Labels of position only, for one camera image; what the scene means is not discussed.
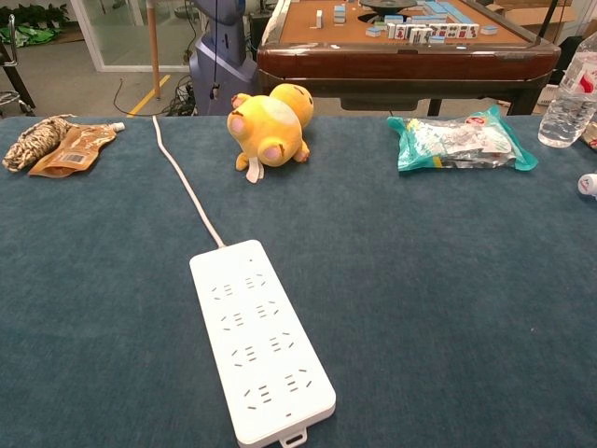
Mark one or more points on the white power strip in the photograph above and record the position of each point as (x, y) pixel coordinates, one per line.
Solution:
(261, 336)

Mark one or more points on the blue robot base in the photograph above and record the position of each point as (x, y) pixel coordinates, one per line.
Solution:
(219, 60)

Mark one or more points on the yellow plush duck toy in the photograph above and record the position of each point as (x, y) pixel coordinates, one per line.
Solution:
(266, 130)

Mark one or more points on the blue table cloth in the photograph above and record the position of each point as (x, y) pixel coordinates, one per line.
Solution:
(420, 280)

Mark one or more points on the brown mahjong table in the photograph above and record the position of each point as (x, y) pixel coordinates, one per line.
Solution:
(373, 65)

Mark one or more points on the green snack package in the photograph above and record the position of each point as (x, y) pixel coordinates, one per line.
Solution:
(457, 140)

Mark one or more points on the blue backed mahjong tile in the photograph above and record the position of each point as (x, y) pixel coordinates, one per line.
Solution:
(374, 32)
(416, 36)
(489, 30)
(319, 18)
(339, 14)
(394, 19)
(437, 39)

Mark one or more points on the wooden pole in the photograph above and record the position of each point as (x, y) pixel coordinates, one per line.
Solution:
(154, 56)

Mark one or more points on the brown spout pouch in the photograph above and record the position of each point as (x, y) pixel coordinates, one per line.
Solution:
(77, 149)

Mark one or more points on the white framed glass partition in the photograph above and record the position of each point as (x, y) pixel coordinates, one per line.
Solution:
(93, 46)

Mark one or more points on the clear water bottle red label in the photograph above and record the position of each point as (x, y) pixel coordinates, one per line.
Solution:
(566, 112)

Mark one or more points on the clear water bottle blue label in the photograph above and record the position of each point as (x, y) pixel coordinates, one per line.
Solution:
(590, 184)

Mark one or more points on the black tripod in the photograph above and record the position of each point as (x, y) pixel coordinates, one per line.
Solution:
(550, 21)

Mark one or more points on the black metal chair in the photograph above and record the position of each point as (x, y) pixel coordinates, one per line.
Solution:
(11, 70)

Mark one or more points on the green potted plants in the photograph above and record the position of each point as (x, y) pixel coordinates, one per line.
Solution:
(32, 18)

